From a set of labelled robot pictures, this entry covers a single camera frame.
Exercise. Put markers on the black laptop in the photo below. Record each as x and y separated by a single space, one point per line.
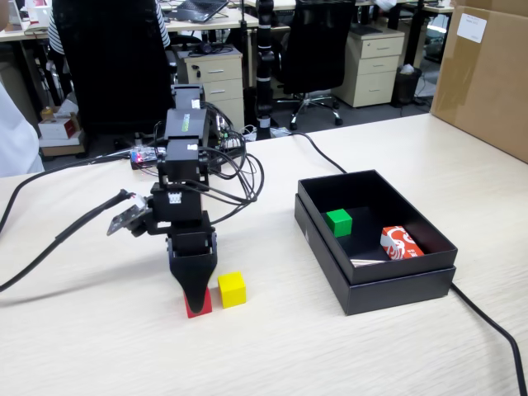
198 8

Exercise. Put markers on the beige drawer pedestal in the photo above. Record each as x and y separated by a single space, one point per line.
375 66
222 82

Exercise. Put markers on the black cardboard box lid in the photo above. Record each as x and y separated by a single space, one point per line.
396 295

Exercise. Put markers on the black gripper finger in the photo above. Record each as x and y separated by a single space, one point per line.
194 276

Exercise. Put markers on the black trash bin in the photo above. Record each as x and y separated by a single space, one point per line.
406 88

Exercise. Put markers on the beige office desk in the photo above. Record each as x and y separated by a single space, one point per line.
231 20

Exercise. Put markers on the white red floor carton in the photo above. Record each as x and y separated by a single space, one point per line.
57 128

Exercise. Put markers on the controller board with red LED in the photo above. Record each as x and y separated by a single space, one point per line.
142 158

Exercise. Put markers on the red white printed carton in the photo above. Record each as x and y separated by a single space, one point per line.
402 245

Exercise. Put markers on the large black office chair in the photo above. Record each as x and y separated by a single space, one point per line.
111 62

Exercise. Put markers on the yellow wooden cube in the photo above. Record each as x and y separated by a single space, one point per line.
232 290

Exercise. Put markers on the green wooden cube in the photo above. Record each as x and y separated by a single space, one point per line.
340 222

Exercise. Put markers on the bare forearm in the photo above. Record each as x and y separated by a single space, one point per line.
3 16

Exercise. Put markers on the person in striped shirt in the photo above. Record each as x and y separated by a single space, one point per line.
162 29

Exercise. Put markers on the large brown cardboard box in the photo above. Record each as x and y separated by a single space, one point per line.
486 82

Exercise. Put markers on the red wooden cube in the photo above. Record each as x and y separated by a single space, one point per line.
209 303

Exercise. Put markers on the black swivel office chair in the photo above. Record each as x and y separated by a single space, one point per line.
317 49

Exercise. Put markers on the person in white shirt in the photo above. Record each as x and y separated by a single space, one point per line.
16 140

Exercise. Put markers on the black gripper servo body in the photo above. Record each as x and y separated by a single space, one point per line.
191 243

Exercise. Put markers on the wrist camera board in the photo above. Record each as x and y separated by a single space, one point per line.
123 218

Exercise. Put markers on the black cardboard box tray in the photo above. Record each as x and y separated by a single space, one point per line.
342 191

